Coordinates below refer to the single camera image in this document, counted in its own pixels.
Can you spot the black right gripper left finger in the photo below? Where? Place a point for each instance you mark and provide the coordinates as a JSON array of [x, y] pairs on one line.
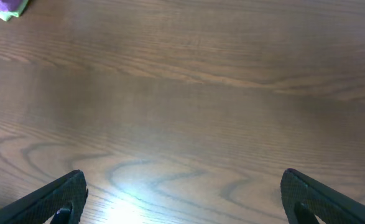
[[61, 201]]

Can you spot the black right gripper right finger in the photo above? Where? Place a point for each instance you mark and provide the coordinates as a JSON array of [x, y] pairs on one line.
[[306, 200]]

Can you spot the green folded cloth at bottom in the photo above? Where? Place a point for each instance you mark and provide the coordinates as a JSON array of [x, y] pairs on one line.
[[6, 16]]

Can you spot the purple folded cloth in stack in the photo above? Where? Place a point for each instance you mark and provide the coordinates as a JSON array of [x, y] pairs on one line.
[[9, 5]]

